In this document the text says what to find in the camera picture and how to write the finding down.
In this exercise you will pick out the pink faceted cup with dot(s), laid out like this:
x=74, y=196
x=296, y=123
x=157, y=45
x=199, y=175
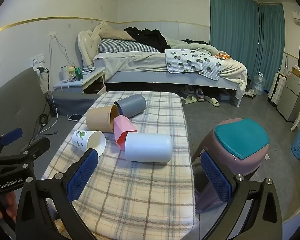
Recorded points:
x=123, y=127

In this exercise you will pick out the teal stool cushion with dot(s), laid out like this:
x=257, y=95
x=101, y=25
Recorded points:
x=240, y=137

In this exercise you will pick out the person's left hand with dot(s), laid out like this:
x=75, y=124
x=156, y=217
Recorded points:
x=8, y=202

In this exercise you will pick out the tan cup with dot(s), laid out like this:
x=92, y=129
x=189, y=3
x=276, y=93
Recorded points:
x=97, y=120

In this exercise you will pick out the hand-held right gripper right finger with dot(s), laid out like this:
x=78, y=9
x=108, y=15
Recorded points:
x=216, y=180

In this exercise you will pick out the teal curtain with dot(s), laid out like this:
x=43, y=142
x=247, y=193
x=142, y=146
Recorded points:
x=271, y=45
x=232, y=30

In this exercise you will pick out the beige bed sheet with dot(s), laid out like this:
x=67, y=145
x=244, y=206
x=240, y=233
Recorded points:
x=135, y=61

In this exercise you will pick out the plaid blanket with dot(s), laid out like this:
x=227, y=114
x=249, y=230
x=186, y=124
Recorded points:
x=140, y=192

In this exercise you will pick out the green printed white quilt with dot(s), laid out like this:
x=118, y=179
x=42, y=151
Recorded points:
x=185, y=62

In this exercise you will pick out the white wall power outlet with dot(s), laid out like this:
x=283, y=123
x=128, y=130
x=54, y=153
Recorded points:
x=37, y=59

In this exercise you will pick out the grey cup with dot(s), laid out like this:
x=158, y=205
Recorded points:
x=132, y=105

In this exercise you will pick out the black clothing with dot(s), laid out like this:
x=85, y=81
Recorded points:
x=150, y=37

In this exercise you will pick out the black charger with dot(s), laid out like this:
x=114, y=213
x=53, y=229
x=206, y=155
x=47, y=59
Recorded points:
x=41, y=70

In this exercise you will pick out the beige pillow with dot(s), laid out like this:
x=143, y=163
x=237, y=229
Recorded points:
x=115, y=34

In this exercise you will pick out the purple plastic stool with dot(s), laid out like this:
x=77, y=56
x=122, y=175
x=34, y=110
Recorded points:
x=240, y=166

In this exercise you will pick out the green drink can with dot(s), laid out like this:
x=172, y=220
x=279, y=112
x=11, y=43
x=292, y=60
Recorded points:
x=79, y=73

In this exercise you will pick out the green slipper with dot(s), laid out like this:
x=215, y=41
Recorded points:
x=212, y=101
x=190, y=100

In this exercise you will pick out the blue grey nightstand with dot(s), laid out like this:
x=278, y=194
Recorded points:
x=90, y=80

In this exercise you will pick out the bed with bedding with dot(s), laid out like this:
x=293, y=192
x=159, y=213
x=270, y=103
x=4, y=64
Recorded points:
x=88, y=45

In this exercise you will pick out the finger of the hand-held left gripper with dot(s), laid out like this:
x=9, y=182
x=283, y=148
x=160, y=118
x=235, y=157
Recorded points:
x=11, y=135
x=38, y=146

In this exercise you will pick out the green printed paper cup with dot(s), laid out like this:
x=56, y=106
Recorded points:
x=81, y=140

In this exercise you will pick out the smartphone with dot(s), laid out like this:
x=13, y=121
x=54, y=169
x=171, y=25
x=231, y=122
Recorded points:
x=75, y=117

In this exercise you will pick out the grey duvet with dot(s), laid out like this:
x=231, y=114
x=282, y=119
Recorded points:
x=190, y=45

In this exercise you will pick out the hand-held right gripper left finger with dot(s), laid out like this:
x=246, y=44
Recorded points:
x=83, y=173

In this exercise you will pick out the orange snack packet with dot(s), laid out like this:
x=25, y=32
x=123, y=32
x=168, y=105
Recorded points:
x=222, y=55

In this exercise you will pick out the grey small fridge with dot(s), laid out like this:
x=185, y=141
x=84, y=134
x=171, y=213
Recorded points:
x=291, y=97

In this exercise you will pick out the checked pillow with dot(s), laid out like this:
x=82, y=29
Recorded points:
x=125, y=46

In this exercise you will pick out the large white cup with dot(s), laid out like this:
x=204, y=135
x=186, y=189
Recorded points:
x=150, y=147

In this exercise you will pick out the clear water jug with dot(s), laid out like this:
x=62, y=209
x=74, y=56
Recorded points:
x=259, y=85

